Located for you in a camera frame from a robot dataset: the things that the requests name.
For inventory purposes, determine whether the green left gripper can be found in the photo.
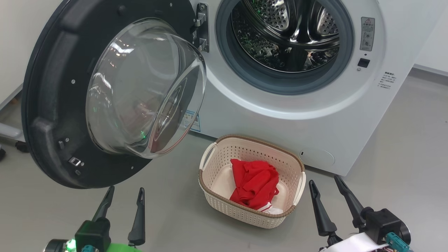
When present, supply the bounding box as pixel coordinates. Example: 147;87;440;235
43;185;146;252

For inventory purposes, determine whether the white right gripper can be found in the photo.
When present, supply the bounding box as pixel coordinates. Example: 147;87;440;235
308;175;384;252

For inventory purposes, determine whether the red sports jersey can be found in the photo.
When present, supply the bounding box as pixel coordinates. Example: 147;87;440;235
229;158;284;215

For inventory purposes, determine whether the black washing machine door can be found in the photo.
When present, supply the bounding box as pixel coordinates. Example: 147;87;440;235
21;0;210;190

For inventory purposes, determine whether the white front-load washing machine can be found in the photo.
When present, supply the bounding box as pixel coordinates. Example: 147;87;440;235
181;0;448;177

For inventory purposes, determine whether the cream perforated laundry basket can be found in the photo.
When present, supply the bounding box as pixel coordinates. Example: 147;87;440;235
198;134;307;230

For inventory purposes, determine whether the metal door hinge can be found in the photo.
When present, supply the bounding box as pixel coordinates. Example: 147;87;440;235
190;2;210;53

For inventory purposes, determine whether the blue energy label sticker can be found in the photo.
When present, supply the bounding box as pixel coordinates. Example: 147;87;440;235
183;110;202;133

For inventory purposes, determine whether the grey cart base with wheels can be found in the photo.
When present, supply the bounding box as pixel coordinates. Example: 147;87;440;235
0;84;31;162

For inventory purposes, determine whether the grey warning sticker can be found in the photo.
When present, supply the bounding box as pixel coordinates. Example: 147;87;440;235
359;16;376;52

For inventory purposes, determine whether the teal right camera cable plug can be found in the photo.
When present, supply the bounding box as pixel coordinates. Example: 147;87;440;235
385;232;414;252

